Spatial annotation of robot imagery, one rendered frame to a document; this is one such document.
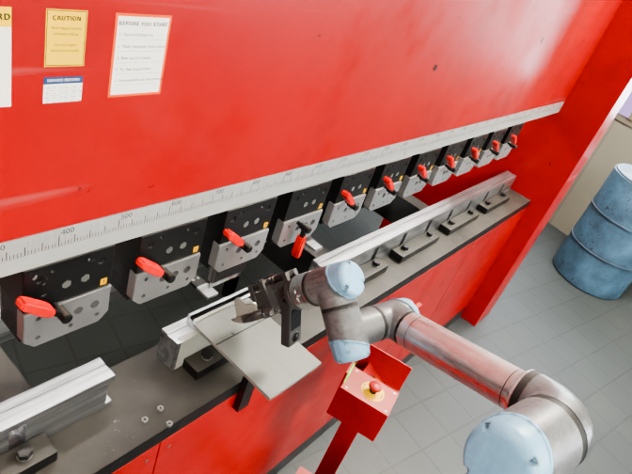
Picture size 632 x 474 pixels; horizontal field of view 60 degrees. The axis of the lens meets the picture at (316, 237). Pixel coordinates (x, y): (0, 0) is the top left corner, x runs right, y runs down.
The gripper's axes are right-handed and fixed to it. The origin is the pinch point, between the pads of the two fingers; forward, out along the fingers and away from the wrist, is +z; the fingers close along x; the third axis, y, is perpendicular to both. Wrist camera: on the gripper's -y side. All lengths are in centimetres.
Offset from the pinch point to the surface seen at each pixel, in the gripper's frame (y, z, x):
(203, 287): 9.9, 13.9, -1.5
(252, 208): 22.3, -17.9, 2.0
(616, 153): -21, 12, -431
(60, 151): 36, -33, 45
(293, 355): -12.9, -4.6, -5.2
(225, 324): -0.2, 6.0, 2.2
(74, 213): 29, -25, 42
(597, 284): -104, 36, -346
